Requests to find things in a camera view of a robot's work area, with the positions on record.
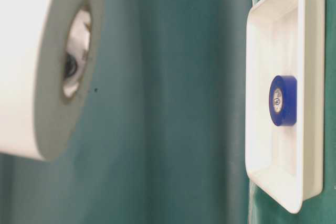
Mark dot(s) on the blue tape roll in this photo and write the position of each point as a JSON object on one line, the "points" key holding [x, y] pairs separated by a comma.
{"points": [[283, 100]]}

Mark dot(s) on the white tape roll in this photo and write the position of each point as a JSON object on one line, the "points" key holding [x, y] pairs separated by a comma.
{"points": [[48, 55]]}

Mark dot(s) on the white plastic tray case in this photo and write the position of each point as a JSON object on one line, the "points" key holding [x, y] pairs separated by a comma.
{"points": [[286, 38]]}

